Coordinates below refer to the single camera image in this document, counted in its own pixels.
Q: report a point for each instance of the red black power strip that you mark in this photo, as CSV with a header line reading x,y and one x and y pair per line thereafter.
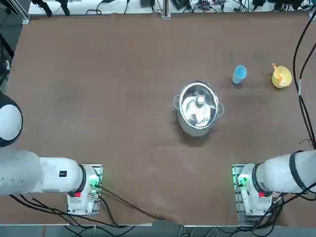
x,y
206,3

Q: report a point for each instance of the aluminium table post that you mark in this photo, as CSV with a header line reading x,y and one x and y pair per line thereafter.
x,y
165,10

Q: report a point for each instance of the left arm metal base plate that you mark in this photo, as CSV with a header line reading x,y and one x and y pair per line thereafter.
x,y
97,208

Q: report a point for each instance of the black power brick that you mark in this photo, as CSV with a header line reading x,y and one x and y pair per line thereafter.
x,y
180,3
147,2

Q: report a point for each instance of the yellow plastic bowl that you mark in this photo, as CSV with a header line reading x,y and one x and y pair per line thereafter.
x,y
286,79

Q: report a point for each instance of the stainless steel pot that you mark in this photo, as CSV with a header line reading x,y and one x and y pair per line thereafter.
x,y
195,130

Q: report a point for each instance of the glass pot lid with knob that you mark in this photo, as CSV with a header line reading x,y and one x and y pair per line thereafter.
x,y
197,108

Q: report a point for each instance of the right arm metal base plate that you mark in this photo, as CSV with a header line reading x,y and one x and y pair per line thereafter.
x,y
243,219

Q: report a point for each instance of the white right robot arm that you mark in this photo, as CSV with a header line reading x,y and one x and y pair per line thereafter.
x,y
284,172

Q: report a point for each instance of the black tripod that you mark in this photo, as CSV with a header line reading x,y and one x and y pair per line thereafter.
x,y
64,8

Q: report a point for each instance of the blue plastic cup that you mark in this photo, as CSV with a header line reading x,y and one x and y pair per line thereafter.
x,y
239,75

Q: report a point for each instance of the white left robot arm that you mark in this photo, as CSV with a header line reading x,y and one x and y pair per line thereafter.
x,y
19,172

